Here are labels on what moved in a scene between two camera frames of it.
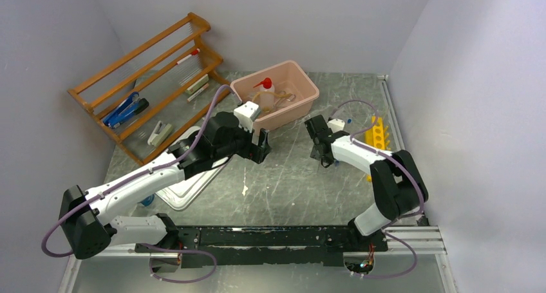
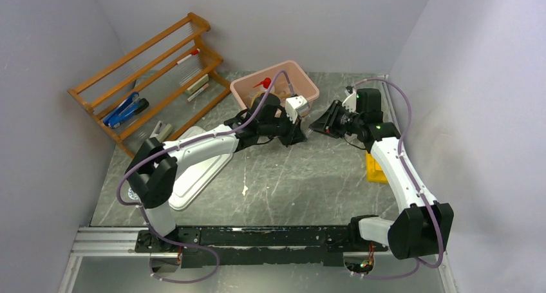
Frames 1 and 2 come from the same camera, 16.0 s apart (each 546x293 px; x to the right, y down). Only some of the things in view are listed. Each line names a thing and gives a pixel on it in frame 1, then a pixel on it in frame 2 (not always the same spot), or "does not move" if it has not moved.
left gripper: x=257 y=151 -> x=295 y=134
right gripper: x=316 y=156 -> x=327 y=122
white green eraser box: x=197 y=85 does not move
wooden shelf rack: x=147 y=99 does not move
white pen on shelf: x=205 y=86 does not move
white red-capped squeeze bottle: x=266 y=100 does not move
